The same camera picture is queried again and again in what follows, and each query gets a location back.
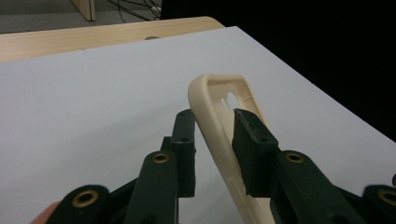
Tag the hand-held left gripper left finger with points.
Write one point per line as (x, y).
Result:
(184, 155)

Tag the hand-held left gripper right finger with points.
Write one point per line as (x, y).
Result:
(253, 158)

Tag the beige phone case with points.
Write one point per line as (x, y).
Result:
(214, 130)

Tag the dark curtain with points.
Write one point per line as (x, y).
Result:
(295, 37)

